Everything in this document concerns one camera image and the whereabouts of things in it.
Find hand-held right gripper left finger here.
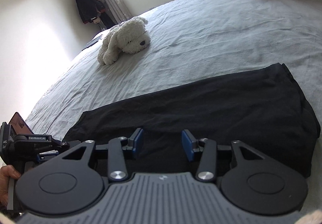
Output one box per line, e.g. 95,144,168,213
60,128,144,182

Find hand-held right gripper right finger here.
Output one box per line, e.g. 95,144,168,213
182,130,267,182

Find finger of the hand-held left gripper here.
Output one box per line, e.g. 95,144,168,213
37,152,61,164
52,140,81,153

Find black t-shirt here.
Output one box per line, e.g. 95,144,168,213
63,63,321,179

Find person's left hand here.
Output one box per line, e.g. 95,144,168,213
0,165,22,208

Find smartphone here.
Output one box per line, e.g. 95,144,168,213
8,112,33,135

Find dark flat tablet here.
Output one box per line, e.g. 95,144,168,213
82,34,104,50

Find white plush dog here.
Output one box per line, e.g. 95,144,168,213
98,16,151,65

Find dark hanging jacket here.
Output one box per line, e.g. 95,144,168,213
75,0,106,24

